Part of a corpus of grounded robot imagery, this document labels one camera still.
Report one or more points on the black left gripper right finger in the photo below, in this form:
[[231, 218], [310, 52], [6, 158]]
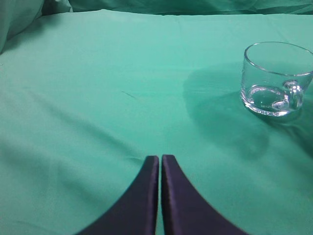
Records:
[[184, 210]]

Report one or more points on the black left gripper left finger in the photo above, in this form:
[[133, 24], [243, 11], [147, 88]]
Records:
[[135, 212]]

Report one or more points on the green tablecloth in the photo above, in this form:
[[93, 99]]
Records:
[[85, 97]]

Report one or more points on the clear glass mug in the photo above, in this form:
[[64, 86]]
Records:
[[275, 76]]

